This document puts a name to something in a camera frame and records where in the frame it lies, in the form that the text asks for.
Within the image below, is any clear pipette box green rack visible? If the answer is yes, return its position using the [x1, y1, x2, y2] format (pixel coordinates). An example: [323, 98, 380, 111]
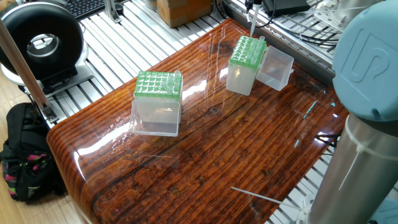
[225, 35, 296, 96]
[129, 70, 184, 137]

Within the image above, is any cardboard box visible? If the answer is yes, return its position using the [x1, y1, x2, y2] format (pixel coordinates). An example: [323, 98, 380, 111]
[155, 0, 215, 29]

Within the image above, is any black keyboard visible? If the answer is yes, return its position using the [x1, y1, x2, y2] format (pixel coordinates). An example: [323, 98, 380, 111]
[62, 0, 106, 18]

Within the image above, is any thin white plastic strip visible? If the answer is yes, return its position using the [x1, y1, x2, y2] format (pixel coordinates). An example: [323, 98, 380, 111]
[230, 187, 284, 205]

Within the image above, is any brown wooden pole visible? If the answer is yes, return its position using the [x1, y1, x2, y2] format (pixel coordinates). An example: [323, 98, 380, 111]
[0, 22, 57, 122]

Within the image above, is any black backpack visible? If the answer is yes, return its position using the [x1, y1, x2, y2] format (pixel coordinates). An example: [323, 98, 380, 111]
[0, 103, 66, 203]

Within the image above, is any silver metal bracket post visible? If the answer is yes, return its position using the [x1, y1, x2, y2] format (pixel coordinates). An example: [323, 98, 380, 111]
[104, 0, 125, 24]

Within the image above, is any black loose cable with plug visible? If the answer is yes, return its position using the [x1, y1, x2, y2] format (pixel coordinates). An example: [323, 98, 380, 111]
[316, 131, 343, 149]

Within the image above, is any black round ring device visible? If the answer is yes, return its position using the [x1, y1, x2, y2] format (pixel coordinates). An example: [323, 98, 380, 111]
[0, 3, 88, 94]

